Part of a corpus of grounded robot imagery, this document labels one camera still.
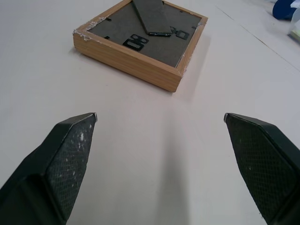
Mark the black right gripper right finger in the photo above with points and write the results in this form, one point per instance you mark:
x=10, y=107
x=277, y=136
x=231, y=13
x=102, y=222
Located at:
x=262, y=164

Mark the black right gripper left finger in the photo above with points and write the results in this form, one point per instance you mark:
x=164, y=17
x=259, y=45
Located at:
x=58, y=168

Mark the blue round object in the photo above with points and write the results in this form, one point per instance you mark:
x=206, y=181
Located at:
x=284, y=9

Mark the wooden picture frame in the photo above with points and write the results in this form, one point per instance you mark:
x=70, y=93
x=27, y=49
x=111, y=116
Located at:
x=140, y=47

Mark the dark grey frame stand flap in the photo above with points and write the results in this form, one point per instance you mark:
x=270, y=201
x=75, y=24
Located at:
x=152, y=17

